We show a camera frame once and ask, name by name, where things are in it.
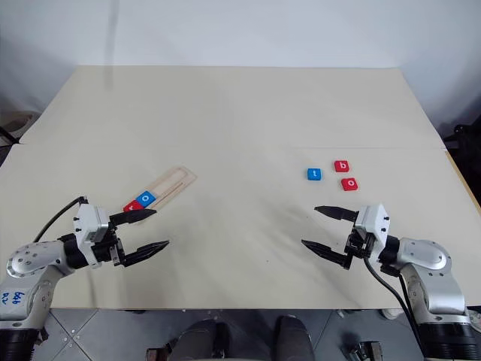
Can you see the white rounded object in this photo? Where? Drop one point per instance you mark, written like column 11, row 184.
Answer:
column 392, row 313

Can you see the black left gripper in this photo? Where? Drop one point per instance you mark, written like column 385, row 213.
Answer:
column 107, row 250

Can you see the metal bracket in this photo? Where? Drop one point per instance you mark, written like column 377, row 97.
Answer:
column 362, row 351

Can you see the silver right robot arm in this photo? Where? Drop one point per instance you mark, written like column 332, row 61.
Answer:
column 428, row 259

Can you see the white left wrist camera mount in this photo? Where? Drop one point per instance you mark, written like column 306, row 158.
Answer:
column 88, row 222

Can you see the red letter tile o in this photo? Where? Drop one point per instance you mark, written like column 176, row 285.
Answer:
column 350, row 183

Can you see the wooden tile rack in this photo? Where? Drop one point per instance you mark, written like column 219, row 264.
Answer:
column 176, row 180

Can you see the blue letter tile t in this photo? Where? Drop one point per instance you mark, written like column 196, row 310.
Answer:
column 314, row 174

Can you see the black equipment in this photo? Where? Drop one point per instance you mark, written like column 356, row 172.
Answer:
column 466, row 150

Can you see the beige chair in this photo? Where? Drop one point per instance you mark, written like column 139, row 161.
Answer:
column 15, row 122

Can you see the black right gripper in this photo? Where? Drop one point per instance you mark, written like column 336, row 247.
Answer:
column 357, row 245

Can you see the red letter tile b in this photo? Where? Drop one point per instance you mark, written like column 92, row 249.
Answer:
column 342, row 166

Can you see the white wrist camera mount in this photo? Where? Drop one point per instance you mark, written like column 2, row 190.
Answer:
column 88, row 222
column 372, row 218

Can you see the dark rounded shape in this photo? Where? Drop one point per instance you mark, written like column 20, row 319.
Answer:
column 201, row 340
column 293, row 338

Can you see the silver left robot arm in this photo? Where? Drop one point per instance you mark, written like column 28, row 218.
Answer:
column 30, row 259

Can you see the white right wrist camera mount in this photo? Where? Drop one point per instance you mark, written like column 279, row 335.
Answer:
column 372, row 218

